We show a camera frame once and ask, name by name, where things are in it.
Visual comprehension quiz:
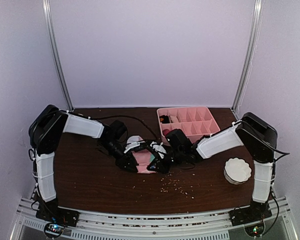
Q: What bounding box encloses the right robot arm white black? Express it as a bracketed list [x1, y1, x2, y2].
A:
[147, 112, 288, 221]

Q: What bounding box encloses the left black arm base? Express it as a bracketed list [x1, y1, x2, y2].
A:
[35, 208, 80, 227]

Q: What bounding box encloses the black item in tray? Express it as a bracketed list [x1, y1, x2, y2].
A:
[159, 115, 170, 124]

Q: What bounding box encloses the left aluminium frame post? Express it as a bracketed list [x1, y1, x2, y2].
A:
[42, 0, 74, 111]

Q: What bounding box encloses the aluminium frame post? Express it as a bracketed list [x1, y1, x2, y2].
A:
[42, 0, 74, 111]
[232, 0, 264, 113]

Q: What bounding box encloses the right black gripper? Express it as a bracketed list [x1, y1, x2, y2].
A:
[148, 148, 185, 174]

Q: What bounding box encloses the pink patterned sock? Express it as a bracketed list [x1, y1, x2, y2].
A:
[126, 135, 156, 174]

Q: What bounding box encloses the circuit board with leds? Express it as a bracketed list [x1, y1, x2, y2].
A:
[43, 222, 65, 239]
[244, 222, 265, 238]

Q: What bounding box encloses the pink divided organizer tray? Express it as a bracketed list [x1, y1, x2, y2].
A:
[156, 106, 220, 145]

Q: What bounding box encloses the maroon rolled sock in tray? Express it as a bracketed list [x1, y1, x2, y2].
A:
[162, 129, 170, 136]

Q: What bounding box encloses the aluminium front rail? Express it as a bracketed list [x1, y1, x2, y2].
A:
[8, 197, 300, 240]

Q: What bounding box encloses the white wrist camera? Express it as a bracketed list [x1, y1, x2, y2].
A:
[124, 140, 145, 154]
[150, 141, 167, 159]

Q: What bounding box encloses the striped beige maroon sock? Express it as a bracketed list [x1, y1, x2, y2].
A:
[169, 115, 182, 123]

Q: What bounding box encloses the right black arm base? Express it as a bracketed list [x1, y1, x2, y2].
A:
[229, 206, 272, 226]

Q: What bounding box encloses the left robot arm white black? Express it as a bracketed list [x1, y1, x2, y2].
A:
[28, 104, 138, 222]

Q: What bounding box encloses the right circuit board with leds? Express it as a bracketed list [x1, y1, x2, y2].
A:
[244, 222, 265, 238]

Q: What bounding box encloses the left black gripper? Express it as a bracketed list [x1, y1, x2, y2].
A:
[100, 139, 138, 173]

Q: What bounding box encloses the left circuit board with leds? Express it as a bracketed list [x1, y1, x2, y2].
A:
[43, 222, 65, 239]

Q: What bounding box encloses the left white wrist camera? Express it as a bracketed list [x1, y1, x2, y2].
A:
[124, 140, 145, 154]

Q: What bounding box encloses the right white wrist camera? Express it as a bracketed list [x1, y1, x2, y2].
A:
[150, 141, 167, 159]

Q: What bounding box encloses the right aluminium frame post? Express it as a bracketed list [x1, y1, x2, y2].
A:
[232, 0, 264, 113]

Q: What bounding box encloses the white scalloped bowl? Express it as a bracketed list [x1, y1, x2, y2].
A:
[223, 157, 252, 185]

